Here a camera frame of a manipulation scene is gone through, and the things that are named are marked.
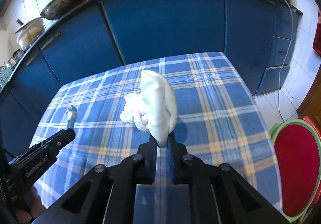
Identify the blue base cabinet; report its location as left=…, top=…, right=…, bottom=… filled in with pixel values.
left=0, top=0, right=304, bottom=162

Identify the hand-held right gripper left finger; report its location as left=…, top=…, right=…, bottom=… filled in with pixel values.
left=35, top=134, right=158, bottom=224

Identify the plain red basin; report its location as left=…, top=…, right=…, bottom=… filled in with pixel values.
left=300, top=116, right=321, bottom=138

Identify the black wok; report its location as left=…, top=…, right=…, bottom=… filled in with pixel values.
left=40, top=0, right=91, bottom=21

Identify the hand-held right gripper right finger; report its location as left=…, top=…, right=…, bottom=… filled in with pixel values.
left=168, top=132, right=286, bottom=224

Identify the white cooking pot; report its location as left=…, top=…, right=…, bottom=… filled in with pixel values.
left=14, top=17, right=47, bottom=50

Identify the small steel pot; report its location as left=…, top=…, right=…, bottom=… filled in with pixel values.
left=5, top=50, right=25, bottom=68

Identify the white sock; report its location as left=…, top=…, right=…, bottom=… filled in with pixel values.
left=120, top=69, right=178, bottom=149

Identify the small blue white tube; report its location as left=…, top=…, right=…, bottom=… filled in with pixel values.
left=66, top=105, right=78, bottom=129

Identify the green-rimmed red basin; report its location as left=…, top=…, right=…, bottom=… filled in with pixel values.
left=269, top=119, right=321, bottom=223

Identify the person's left hand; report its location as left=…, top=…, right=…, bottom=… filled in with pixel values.
left=16, top=186, right=47, bottom=222

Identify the wooden door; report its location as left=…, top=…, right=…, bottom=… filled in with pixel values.
left=297, top=84, right=321, bottom=119

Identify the blue plaid tablecloth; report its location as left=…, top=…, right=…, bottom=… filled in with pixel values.
left=30, top=52, right=282, bottom=224

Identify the dark red floral towel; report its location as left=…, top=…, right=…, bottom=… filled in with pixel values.
left=312, top=8, right=321, bottom=56

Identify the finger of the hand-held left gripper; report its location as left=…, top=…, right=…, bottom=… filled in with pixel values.
left=46, top=129, right=76, bottom=152

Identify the white power cable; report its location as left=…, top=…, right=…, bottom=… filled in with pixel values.
left=276, top=0, right=295, bottom=122

